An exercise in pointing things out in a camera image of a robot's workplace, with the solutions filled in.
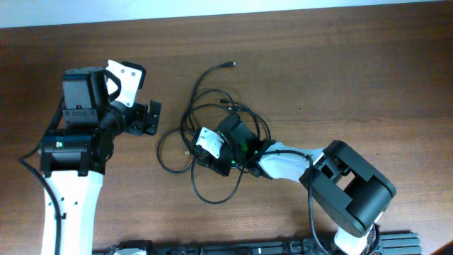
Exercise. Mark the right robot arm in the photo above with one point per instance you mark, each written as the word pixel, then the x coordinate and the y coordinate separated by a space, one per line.
pixel 352 192

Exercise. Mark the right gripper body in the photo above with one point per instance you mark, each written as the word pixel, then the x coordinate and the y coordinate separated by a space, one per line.
pixel 224 165

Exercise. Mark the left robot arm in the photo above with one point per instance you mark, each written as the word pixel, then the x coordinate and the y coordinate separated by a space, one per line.
pixel 99 105

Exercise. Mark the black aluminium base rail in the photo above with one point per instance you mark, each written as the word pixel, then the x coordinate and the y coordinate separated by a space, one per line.
pixel 386 243

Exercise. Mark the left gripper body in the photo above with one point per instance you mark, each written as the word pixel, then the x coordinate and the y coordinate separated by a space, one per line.
pixel 136 118

